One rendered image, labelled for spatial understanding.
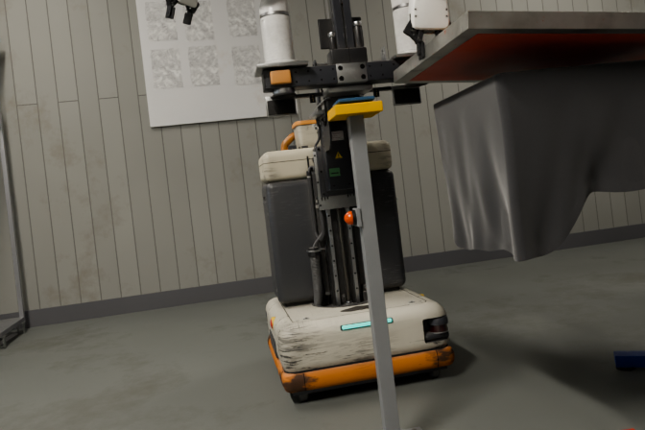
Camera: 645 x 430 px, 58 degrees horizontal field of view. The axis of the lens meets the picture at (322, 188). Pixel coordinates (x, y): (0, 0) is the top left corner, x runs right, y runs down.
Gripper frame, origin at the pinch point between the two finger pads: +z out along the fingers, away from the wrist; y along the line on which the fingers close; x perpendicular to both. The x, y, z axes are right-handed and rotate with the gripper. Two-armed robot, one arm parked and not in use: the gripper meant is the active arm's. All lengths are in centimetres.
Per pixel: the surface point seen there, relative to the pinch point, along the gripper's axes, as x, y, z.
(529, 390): -36, -42, 103
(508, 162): 21.6, -9.6, 30.4
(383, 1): -308, -71, -116
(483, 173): 7.6, -9.8, 32.2
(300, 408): -55, 32, 109
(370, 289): -10, 16, 62
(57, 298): -298, 182, 104
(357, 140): -9.7, 18.0, 21.8
